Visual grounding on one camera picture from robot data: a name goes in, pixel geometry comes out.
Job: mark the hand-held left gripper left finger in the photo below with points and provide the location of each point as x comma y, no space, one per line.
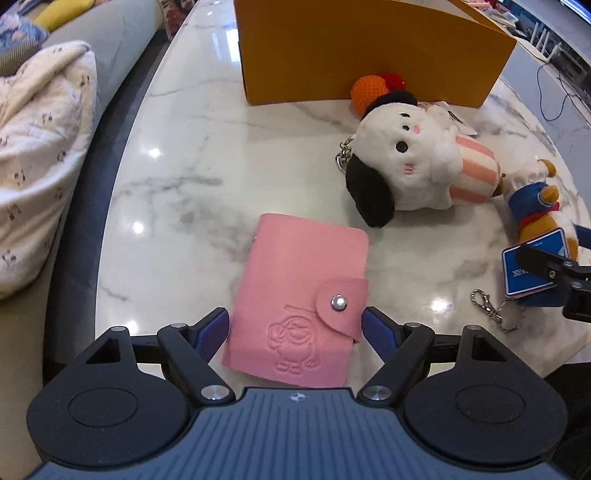
214,330

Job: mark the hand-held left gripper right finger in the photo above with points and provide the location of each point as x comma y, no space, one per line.
381,330

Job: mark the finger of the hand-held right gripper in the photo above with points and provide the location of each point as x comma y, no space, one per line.
584,242
540,261

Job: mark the pink snap card wallet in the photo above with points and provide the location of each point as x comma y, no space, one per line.
295,277

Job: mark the orange crochet fruit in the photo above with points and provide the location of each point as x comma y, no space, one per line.
369,90

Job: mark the orange cardboard box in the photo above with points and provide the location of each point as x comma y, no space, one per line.
369,46

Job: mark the white marble tv cabinet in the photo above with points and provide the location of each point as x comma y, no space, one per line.
568,138

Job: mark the white router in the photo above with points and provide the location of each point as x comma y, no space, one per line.
549,46

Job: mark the white panda print blanket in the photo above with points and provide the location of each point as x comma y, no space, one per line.
41,138

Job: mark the grey sofa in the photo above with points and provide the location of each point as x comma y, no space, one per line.
115,37

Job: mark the floral shopping bag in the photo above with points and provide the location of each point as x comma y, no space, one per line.
178,14

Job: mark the houndstooth pillow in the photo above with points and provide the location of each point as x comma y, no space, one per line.
18,57

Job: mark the yellow pillow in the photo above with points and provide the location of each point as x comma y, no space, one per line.
60,14

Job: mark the floral pillow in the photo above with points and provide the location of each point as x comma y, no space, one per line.
18,32

